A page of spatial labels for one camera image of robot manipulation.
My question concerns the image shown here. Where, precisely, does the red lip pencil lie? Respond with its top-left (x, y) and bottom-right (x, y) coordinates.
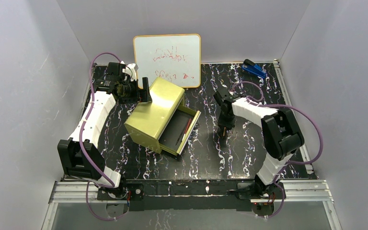
top-left (182, 118), bottom-right (192, 141)

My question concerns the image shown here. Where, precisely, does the black eyeliner pencil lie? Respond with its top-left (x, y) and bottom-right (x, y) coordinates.
top-left (175, 122), bottom-right (188, 145)

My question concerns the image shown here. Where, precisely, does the green metal drawer chest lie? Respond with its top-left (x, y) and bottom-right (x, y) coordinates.
top-left (124, 78), bottom-right (201, 159)

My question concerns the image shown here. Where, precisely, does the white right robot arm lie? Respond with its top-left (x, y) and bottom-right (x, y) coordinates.
top-left (213, 88), bottom-right (304, 196)

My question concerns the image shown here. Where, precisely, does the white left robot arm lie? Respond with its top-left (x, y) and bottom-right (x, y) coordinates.
top-left (57, 62), bottom-right (152, 188)

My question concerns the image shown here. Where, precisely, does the blue stapler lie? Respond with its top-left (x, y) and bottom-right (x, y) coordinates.
top-left (241, 59), bottom-right (266, 79)

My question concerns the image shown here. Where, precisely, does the orange framed whiteboard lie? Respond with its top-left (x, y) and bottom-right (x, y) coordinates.
top-left (133, 34), bottom-right (201, 88)

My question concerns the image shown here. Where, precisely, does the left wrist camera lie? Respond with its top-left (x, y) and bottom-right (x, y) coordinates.
top-left (124, 63), bottom-right (138, 81)

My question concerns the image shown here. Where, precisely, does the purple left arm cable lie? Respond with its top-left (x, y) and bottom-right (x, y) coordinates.
top-left (78, 52), bottom-right (125, 222)

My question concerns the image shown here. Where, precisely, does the aluminium right side rail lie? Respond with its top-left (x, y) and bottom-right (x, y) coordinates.
top-left (273, 59), bottom-right (315, 174)

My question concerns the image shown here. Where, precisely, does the aluminium rail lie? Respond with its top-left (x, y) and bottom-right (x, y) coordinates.
top-left (273, 59), bottom-right (315, 174)
top-left (49, 179), bottom-right (334, 203)

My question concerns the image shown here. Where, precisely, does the aluminium front rail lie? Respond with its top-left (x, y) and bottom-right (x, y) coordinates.
top-left (49, 179), bottom-right (334, 203)

